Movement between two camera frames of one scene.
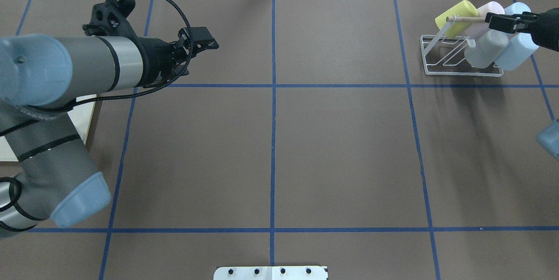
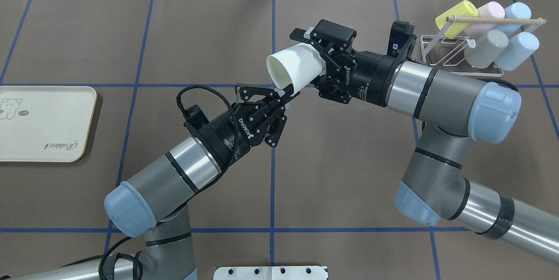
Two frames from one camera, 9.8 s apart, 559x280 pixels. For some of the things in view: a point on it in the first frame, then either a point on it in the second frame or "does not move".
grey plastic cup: [489, 45] does not move
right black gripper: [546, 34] to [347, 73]
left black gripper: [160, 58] to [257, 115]
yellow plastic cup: [464, 8] does not move
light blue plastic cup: [517, 8] does not move
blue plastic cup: [521, 46] does not move
